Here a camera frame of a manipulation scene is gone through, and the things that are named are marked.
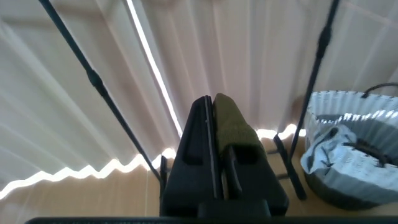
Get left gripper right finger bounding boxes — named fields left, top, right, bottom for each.
left=220, top=144, right=290, bottom=217

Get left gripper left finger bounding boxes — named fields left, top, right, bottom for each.
left=161, top=95, right=223, bottom=218

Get green printed t-shirt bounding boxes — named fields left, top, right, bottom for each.
left=212, top=93, right=269, bottom=156

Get white laundry basket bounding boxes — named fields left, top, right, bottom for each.
left=303, top=82, right=398, bottom=211

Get black clothes rack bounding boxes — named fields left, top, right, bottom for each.
left=38, top=0, right=341, bottom=216

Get pale grey shorts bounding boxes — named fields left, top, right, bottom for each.
left=300, top=124, right=358, bottom=175

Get beige curtain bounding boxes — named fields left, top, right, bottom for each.
left=0, top=0, right=398, bottom=200

